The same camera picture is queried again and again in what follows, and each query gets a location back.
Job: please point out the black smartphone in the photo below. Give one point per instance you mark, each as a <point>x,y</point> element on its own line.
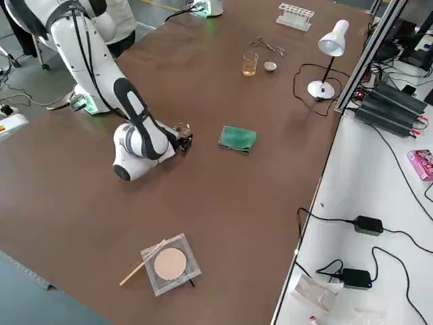
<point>409,89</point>

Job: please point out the small clear glass beaker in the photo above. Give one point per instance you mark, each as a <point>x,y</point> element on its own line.
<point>182,128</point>

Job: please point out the black power adapter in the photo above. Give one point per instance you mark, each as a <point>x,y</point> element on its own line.
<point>357,278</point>
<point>368,225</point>

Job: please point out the white cabinet with warning label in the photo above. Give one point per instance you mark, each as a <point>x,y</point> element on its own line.
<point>11,127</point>

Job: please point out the pink patterned packet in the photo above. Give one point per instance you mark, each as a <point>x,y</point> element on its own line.
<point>423,164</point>

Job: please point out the glass beaker with amber liquid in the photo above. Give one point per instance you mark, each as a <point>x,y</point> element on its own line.
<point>250,66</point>

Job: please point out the white power strip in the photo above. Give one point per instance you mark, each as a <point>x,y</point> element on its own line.
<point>6,110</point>

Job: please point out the black monitor with stand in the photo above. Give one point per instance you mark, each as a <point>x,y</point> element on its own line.
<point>414,44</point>

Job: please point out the white desk lamp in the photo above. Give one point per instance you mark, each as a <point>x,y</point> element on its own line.
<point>333,40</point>

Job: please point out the white test tube rack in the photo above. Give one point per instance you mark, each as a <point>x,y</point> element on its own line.
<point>292,20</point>

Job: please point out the clear plastic bag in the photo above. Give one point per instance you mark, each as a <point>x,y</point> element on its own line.
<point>316,291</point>

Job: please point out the black power supply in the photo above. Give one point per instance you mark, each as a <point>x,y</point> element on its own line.
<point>399,98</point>
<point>385,118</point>

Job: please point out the aluminium frame post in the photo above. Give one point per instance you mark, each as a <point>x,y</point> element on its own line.
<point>368,57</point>

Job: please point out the wooden test tube clamp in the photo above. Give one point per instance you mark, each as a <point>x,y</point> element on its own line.
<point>135,272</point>

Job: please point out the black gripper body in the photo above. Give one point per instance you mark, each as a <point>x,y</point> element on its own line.
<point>182,144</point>

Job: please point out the metal crucible tongs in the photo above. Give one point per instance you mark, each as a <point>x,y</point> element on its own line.
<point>270,46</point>

